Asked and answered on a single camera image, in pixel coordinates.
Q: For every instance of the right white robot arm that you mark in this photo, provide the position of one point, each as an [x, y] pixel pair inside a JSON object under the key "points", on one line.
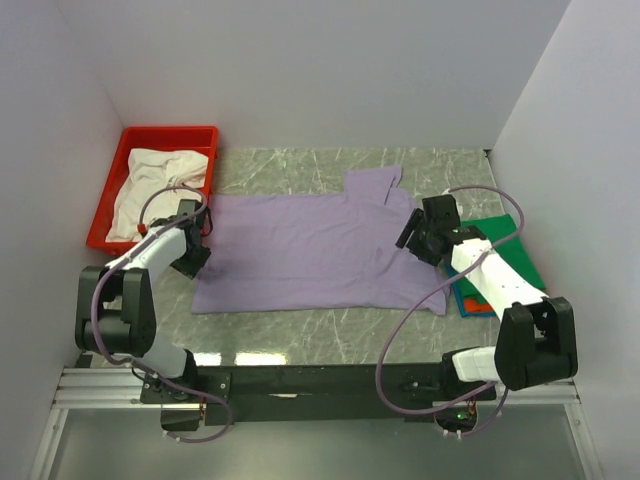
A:
{"points": [[536, 341]]}

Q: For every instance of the white crumpled t shirt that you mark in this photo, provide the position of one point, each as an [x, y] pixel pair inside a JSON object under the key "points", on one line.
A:
{"points": [[149, 172]]}

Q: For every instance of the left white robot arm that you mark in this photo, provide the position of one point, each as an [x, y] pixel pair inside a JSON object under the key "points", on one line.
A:
{"points": [[116, 300]]}

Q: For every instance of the orange t shirt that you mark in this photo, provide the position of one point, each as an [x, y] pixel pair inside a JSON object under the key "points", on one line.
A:
{"points": [[476, 305]]}

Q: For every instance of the lavender t shirt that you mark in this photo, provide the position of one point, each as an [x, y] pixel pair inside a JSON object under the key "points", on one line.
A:
{"points": [[316, 251]]}

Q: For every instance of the green t shirt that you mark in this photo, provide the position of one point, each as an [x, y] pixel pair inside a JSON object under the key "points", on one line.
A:
{"points": [[512, 252]]}

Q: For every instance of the red plastic bin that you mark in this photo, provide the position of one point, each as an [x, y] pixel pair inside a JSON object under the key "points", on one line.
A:
{"points": [[202, 139]]}

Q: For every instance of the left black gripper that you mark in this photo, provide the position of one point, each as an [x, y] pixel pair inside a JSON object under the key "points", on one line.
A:
{"points": [[193, 267]]}

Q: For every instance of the aluminium frame rail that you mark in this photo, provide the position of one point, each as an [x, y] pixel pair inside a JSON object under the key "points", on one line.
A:
{"points": [[89, 388]]}

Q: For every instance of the black base beam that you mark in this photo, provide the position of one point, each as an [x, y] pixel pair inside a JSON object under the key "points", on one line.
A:
{"points": [[305, 393]]}

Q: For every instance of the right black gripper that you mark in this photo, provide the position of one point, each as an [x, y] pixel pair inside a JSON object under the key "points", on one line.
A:
{"points": [[412, 245]]}

